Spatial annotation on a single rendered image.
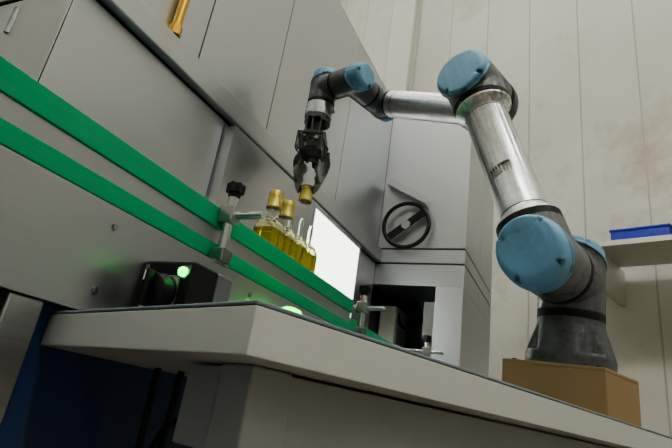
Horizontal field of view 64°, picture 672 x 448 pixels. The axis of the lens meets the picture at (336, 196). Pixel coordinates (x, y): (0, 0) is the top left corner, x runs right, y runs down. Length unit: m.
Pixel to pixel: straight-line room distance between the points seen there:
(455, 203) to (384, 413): 1.85
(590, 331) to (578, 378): 0.10
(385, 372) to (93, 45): 0.84
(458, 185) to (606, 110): 2.23
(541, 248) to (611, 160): 3.30
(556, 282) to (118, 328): 0.67
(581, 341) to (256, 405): 0.71
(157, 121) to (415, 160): 1.50
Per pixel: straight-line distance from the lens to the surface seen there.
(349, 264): 1.98
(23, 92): 0.64
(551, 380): 0.99
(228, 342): 0.37
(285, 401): 0.43
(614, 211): 4.03
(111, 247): 0.67
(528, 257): 0.92
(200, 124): 1.30
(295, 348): 0.37
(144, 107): 1.17
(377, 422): 0.52
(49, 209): 0.62
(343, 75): 1.45
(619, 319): 3.82
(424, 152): 2.47
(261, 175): 1.44
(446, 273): 2.22
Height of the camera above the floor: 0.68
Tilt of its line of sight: 23 degrees up
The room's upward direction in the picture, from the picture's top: 9 degrees clockwise
